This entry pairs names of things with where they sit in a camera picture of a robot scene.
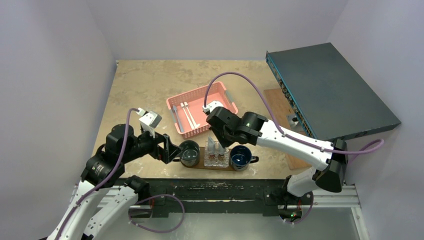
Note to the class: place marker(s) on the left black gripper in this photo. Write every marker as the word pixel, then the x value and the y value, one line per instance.
pixel 171 150

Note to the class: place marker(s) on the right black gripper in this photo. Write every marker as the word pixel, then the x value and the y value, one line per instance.
pixel 222 135

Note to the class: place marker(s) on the white red-capped toothpaste tube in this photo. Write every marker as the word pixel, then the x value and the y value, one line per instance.
pixel 210 149

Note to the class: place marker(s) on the dark green enamel mug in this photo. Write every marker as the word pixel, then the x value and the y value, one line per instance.
pixel 190 153

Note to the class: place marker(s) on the clear plastic holder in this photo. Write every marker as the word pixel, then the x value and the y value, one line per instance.
pixel 217 162

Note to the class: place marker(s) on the blue enamel mug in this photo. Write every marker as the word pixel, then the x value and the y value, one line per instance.
pixel 240 157

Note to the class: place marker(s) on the oval wooden tray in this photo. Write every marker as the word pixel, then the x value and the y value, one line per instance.
pixel 200 165

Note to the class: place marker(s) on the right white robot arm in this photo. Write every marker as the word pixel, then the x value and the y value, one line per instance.
pixel 328 167

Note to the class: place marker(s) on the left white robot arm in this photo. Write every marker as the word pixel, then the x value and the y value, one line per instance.
pixel 83 220

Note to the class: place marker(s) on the wooden board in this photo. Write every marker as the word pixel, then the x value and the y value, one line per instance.
pixel 281 108

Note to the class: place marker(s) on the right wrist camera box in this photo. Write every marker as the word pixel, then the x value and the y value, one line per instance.
pixel 212 106

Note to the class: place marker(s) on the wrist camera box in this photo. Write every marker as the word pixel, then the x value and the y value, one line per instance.
pixel 148 120
pixel 212 106

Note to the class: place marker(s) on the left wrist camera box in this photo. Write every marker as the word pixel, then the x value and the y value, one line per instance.
pixel 148 120

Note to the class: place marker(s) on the black aluminium base frame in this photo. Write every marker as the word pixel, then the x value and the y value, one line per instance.
pixel 268 197

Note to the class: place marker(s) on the metal bracket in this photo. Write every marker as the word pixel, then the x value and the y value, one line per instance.
pixel 294 123

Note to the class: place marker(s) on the dark network switch box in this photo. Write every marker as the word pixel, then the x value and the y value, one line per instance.
pixel 329 98

